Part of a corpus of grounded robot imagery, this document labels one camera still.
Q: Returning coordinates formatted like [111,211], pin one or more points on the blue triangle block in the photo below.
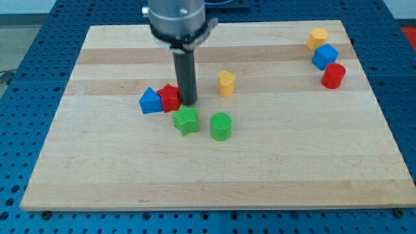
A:
[150,102]

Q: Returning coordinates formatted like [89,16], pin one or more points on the blue cube block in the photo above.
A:
[324,55]

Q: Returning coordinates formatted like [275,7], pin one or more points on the green circle block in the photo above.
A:
[220,126]

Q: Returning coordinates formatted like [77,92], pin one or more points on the yellow hexagon block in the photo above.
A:
[317,37]

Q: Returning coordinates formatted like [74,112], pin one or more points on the red star block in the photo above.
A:
[169,98]

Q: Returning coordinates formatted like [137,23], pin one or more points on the green star block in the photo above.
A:
[186,120]

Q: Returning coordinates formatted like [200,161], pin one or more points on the yellow heart block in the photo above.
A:
[226,83]

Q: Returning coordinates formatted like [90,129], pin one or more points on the blue perforated table frame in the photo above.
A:
[31,100]

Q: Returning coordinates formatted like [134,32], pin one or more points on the red cylinder block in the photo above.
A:
[333,75]

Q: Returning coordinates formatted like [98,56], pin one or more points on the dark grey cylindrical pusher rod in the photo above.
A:
[186,77]

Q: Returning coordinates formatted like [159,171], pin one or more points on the wooden board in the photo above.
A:
[294,143]

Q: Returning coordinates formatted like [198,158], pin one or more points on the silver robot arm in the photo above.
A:
[180,26]

